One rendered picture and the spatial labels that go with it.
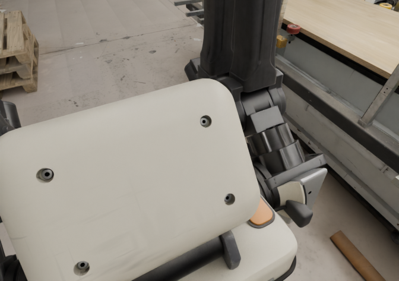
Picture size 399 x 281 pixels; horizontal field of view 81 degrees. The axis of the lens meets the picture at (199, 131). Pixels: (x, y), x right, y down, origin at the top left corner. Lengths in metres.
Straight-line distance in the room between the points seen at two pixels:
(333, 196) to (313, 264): 0.52
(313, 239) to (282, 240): 1.45
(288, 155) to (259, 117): 0.07
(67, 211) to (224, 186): 0.12
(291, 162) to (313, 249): 1.36
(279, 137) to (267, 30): 0.16
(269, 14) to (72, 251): 0.33
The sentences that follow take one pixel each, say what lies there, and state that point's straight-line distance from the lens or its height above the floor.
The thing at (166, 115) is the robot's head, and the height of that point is 1.38.
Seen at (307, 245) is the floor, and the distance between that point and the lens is 1.72.
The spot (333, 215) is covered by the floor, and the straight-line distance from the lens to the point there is 1.88.
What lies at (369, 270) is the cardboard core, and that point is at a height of 0.08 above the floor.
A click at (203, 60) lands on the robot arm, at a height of 1.27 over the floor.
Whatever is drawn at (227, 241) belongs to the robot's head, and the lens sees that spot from 0.25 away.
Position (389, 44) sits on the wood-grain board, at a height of 0.90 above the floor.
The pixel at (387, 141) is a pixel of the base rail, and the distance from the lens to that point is 1.38.
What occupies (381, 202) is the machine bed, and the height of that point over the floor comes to 0.17.
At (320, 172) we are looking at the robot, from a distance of 0.38.
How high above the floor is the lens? 1.51
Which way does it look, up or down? 46 degrees down
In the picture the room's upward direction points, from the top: straight up
